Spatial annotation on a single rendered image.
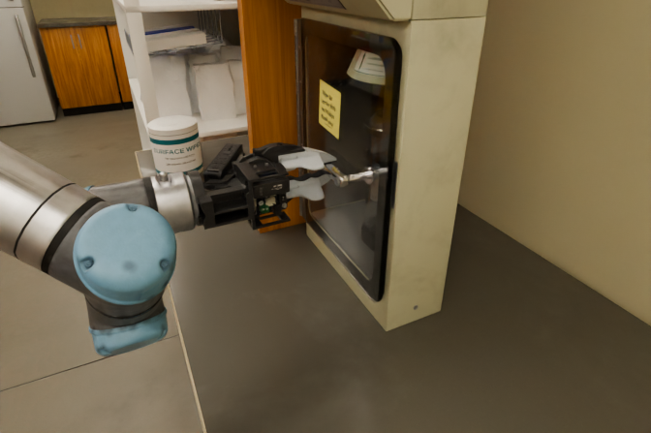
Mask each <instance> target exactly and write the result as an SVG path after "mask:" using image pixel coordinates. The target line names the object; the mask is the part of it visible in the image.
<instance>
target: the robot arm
mask: <svg viewBox="0 0 651 433"><path fill-rule="evenodd" d="M252 150H253V153H250V154H248V155H246V156H245V153H244V152H243V146H242V144H234V143H227V144H226V145H225V146H224V147H223V149H222V150H221V151H220V152H219V153H218V155H217V156H216V157H215V158H214V159H213V161H212V162H211V163H210V164H209V165H208V167H207V168H206V169H205V170H204V172H203V177H204V182H202V179H201V176H200V174H199V172H198V171H197V170H191V171H186V175H185V174H184V173H183V172H182V171H179V172H174V173H166V172H165V171H161V172H160V173H159V175H157V176H151V177H145V178H139V179H134V180H128V181H122V182H116V183H111V184H106V185H100V186H94V185H91V186H88V187H86V188H82V187H80V186H78V185H77V184H76V183H74V182H72V181H70V180H68V179H67V178H65V177H63V176H61V175H60V174H58V173H56V172H54V171H52V170H50V169H48V168H46V167H45V166H43V165H41V164H39V163H38V162H36V161H34V160H32V159H30V158H29V157H27V156H25V155H23V154H22V153H20V152H18V151H16V150H14V149H13V148H11V147H10V146H8V145H7V144H5V143H3V142H1V141H0V250H2V251H3V252H5V253H7V254H9V255H11V256H13V257H15V258H17V259H19V260H21V261H23V262H24V263H27V264H29V265H31V266H33V267H35V268H37V269H39V270H41V271H42V272H44V273H46V274H48V275H49V276H51V277H53V278H54V279H56V280H58V281H60V282H62V283H64V284H66V285H68V286H70V287H72V288H73V289H75V290H77V291H79V292H81V293H83V294H84V296H85V301H86V306H87V312H88V319H89V324H90V326H89V332H90V333H91V334H92V338H93V343H94V347H95V351H96V353H97V354H98V355H100V356H115V355H120V354H124V353H128V352H130V351H133V350H137V349H140V348H143V347H145V346H148V345H151V344H153V343H155V342H158V341H160V340H161V339H163V338H164V337H165V336H166V335H167V333H168V323H167V317H166V314H167V308H166V307H165V306H164V302H163V294H164V292H165V289H166V286H167V284H168V283H169V281H170V280H171V277H172V275H173V273H174V269H175V264H176V239H175V235H174V234H175V233H178V232H186V231H189V230H193V229H194V228H195V226H196V224H197V226H203V227H204V229H205V230H207V229H211V228H215V227H220V226H224V225H227V224H232V223H236V222H240V221H245V220H247V222H248V223H249V225H250V226H251V228H252V229H253V230H256V229H261V228H265V227H269V226H273V225H277V224H281V223H285V222H289V221H291V219H290V217H289V216H288V215H287V214H286V213H285V211H283V212H282V210H283V209H286V208H287V207H288V202H289V201H290V200H292V199H293V198H296V197H304V198H306V199H308V200H311V201H320V200H322V199H323V198H324V197H325V194H324V192H323V189H322V186H323V185H325V184H326V183H328V181H329V180H330V178H329V177H328V176H327V175H326V174H325V173H324V172H323V171H321V169H323V168H324V167H325V165H324V164H327V163H331V162H336V161H337V160H336V158H335V157H333V156H332V155H330V154H328V153H326V152H323V151H321V150H317V149H313V148H308V147H303V146H300V145H294V144H288V143H283V142H274V143H270V144H267V145H264V146H262V147H259V148H253V149H252ZM297 168H304V169H308V170H319V171H317V172H315V173H305V174H304V175H302V176H300V177H294V176H291V175H289V173H288V171H291V170H295V169H297ZM286 175H289V176H286ZM270 212H273V214H270V215H266V216H262V217H260V215H262V214H265V213H270ZM276 216H278V217H279V219H280V220H279V221H275V222H270V223H266V224H262V222H261V221H260V220H263V219H267V218H271V217H276Z"/></svg>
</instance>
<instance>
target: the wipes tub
mask: <svg viewBox="0 0 651 433"><path fill-rule="evenodd" d="M147 128H148V133H149V138H150V143H151V148H152V153H153V158H154V163H155V168H156V171H157V175H159V173H160V172H161V171H165V172H166V173H174V172H179V171H182V172H183V173H184V174H185V175H186V171H191V170H197V171H198V172H199V173H201V172H202V170H203V166H202V151H201V143H200V136H199V129H198V122H197V119H196V118H194V117H191V116H186V115H172V116H165V117H160V118H157V119H154V120H152V121H150V122H149V123H148V124H147Z"/></svg>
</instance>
